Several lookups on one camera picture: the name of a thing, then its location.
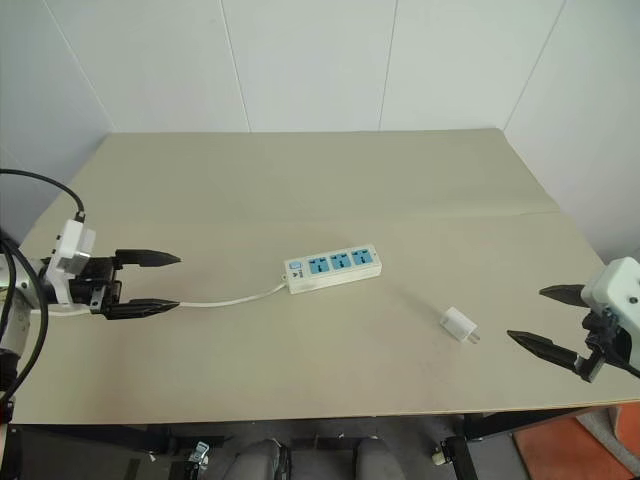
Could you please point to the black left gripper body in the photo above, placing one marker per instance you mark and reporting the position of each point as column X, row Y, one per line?
column 95, row 285

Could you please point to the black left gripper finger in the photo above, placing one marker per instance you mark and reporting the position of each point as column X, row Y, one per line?
column 142, row 307
column 147, row 258

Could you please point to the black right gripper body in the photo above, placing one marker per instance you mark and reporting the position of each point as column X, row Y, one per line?
column 607, row 340

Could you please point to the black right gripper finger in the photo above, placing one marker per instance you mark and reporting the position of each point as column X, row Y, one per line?
column 567, row 295
column 545, row 347

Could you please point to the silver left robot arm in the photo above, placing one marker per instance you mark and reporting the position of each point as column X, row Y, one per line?
column 11, row 320

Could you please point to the white plug adapter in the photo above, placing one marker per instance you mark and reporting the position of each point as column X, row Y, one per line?
column 456, row 322

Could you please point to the white power strip blue sockets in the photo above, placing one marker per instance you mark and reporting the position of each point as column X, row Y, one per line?
column 332, row 267

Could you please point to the orange floor mat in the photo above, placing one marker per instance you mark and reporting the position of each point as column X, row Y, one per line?
column 565, row 450

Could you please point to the dark grey rounded shape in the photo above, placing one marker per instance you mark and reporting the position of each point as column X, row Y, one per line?
column 375, row 460
column 260, row 460

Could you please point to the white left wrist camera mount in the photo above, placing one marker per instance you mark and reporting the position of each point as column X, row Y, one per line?
column 70, row 247

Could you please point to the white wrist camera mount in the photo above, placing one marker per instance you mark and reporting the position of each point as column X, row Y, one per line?
column 70, row 247
column 617, row 290

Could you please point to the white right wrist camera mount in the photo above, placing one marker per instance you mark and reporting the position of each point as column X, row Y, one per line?
column 617, row 290

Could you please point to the black table frame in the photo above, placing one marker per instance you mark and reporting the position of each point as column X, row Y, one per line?
column 465, row 450

